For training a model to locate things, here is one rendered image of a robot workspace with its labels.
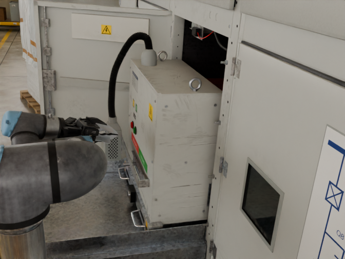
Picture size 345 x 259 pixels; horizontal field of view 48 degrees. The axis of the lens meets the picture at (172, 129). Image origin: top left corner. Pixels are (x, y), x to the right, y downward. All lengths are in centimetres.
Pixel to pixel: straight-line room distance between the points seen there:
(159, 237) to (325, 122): 82
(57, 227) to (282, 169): 92
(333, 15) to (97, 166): 50
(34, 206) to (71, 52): 126
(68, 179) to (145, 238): 72
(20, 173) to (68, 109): 131
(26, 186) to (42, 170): 4
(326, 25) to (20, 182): 59
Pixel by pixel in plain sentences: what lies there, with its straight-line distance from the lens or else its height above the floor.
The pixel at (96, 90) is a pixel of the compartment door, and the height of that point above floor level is 119.
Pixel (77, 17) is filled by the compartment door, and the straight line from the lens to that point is 186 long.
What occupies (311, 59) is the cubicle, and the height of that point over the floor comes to 160.
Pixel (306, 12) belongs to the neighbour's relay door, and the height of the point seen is 168.
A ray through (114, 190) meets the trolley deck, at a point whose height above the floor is 85.
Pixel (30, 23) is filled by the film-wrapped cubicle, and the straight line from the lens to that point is 497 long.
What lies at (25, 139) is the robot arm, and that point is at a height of 129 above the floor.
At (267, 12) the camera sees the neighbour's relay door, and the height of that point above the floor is 167.
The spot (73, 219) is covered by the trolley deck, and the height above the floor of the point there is 85.
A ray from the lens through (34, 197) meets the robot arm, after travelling 73.
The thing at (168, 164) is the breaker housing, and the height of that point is 115.
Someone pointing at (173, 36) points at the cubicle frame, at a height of 148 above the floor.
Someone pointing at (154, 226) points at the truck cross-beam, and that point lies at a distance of 139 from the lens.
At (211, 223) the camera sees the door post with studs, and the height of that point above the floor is 95.
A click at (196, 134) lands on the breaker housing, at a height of 125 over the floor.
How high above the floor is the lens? 174
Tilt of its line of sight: 22 degrees down
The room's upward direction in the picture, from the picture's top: 4 degrees clockwise
